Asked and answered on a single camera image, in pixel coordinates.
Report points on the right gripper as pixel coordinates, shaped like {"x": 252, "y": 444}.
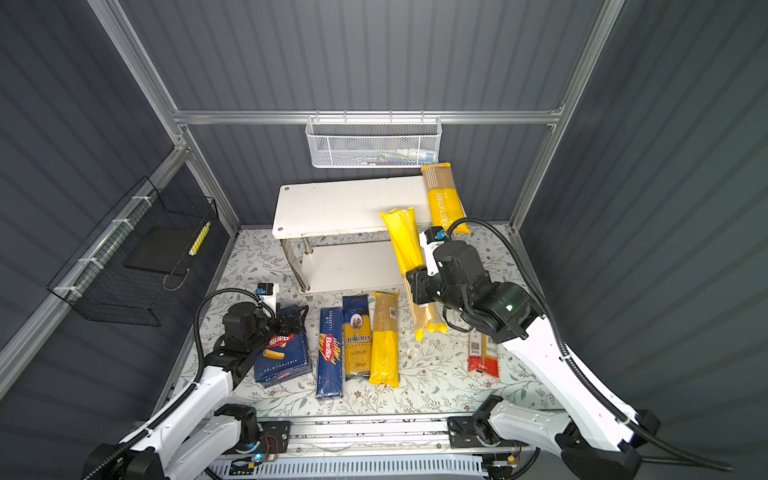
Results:
{"x": 416, "y": 281}

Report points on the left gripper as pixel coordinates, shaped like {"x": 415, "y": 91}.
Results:
{"x": 296, "y": 322}

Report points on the yellow barcode spaghetti bag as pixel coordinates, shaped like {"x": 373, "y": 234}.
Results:
{"x": 402, "y": 228}

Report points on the yellow Pastatime spaghetti bag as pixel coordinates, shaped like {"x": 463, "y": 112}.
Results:
{"x": 443, "y": 198}

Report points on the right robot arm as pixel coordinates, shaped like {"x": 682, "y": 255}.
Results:
{"x": 596, "y": 434}

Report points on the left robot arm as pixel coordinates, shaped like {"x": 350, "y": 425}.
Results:
{"x": 198, "y": 425}

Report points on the blue Barilla pasta box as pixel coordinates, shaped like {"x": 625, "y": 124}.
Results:
{"x": 284, "y": 358}

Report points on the white two-tier shelf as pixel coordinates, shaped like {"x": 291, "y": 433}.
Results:
{"x": 308, "y": 211}

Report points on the blue Barilla spaghetti box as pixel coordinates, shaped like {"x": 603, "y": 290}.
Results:
{"x": 330, "y": 373}

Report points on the blue yellow spaghetti bag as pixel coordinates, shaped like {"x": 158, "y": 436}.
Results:
{"x": 357, "y": 336}

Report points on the red yellow spaghetti bag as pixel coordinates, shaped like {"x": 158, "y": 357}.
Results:
{"x": 482, "y": 354}

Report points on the yellow clear spaghetti bag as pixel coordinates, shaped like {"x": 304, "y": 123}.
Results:
{"x": 385, "y": 341}

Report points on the yellow brush in basket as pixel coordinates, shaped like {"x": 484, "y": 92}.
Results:
{"x": 199, "y": 239}

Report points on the items in white basket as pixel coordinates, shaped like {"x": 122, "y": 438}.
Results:
{"x": 409, "y": 157}

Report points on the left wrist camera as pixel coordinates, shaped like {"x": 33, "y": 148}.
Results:
{"x": 268, "y": 292}

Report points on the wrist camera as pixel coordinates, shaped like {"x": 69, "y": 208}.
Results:
{"x": 268, "y": 292}
{"x": 430, "y": 239}

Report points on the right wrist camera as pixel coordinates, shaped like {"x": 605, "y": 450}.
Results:
{"x": 430, "y": 239}

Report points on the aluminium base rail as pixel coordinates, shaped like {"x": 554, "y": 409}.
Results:
{"x": 407, "y": 434}

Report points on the white wire mesh basket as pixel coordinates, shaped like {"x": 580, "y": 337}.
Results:
{"x": 332, "y": 145}

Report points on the black wire basket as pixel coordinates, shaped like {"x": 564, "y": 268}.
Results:
{"x": 131, "y": 273}

